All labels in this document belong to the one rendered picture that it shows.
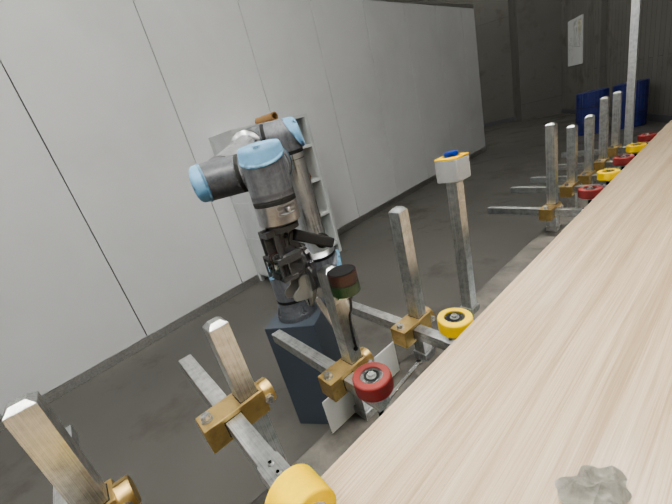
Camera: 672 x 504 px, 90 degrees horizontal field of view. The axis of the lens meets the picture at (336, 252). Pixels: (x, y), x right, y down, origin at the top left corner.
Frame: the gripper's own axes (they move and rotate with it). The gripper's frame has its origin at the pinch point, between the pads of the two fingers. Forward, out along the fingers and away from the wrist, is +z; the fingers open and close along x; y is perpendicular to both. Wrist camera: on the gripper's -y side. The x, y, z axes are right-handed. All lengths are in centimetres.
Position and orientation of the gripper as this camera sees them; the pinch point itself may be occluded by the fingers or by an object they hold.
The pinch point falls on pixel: (312, 299)
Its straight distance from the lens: 81.0
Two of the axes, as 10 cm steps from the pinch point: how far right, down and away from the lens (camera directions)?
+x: 6.3, 1.3, -7.6
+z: 2.3, 9.1, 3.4
